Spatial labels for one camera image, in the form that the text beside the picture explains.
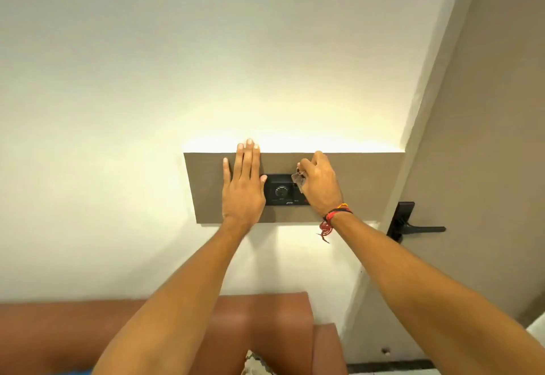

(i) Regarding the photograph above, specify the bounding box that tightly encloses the person's right hand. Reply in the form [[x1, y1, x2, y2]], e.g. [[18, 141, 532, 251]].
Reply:
[[295, 151, 344, 218]]

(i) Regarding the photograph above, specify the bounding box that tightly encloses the person's left hand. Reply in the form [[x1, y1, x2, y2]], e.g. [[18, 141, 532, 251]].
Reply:
[[222, 138, 268, 230]]

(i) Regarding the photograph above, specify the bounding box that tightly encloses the person's right forearm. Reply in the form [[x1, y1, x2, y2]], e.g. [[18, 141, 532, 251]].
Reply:
[[324, 211, 545, 375]]

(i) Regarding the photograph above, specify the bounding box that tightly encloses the person's left forearm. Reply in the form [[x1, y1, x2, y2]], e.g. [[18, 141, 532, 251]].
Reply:
[[91, 216, 253, 375]]

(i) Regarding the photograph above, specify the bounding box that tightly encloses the red thread wrist band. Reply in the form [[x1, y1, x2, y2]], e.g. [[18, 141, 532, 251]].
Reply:
[[317, 203, 353, 244]]

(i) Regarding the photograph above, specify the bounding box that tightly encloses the beige door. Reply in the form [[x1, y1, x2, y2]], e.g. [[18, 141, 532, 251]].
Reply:
[[341, 0, 545, 365]]

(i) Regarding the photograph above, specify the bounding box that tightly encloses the patterned cushion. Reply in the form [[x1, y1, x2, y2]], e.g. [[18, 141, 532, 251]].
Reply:
[[242, 349, 270, 375]]

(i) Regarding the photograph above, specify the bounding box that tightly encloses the black switch panel with dial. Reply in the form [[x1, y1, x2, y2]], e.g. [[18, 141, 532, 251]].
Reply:
[[263, 174, 311, 207]]

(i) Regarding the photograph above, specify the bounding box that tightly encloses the brown wall panel board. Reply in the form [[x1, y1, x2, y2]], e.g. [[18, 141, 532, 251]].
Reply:
[[183, 152, 405, 224]]

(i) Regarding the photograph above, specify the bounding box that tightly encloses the black door handle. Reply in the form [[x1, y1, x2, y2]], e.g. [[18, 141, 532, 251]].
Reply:
[[386, 201, 447, 244]]

